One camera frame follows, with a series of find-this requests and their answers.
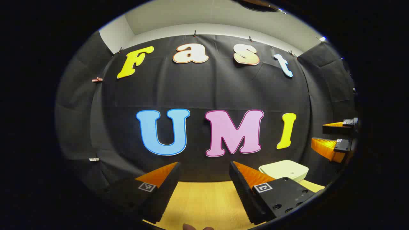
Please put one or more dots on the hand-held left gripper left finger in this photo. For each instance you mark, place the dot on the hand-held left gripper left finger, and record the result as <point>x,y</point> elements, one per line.
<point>166,191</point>

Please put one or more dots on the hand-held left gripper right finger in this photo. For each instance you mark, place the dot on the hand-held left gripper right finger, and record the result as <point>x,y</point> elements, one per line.
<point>244,195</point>

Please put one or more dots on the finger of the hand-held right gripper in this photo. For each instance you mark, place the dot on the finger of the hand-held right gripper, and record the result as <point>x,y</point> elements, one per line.
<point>335,129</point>
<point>342,145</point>

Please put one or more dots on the green desktop garbage bin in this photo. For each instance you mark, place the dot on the green desktop garbage bin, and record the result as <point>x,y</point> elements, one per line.
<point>284,171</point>

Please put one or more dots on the white cloth clip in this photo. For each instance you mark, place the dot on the white cloth clip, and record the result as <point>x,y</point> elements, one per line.
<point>94,159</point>

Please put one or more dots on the red cloth clip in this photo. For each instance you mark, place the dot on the red cloth clip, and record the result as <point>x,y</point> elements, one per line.
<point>97,79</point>

